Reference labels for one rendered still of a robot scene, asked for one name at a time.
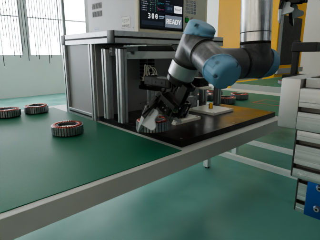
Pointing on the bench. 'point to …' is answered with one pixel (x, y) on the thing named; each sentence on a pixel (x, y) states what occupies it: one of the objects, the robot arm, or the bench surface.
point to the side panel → (80, 80)
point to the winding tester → (122, 7)
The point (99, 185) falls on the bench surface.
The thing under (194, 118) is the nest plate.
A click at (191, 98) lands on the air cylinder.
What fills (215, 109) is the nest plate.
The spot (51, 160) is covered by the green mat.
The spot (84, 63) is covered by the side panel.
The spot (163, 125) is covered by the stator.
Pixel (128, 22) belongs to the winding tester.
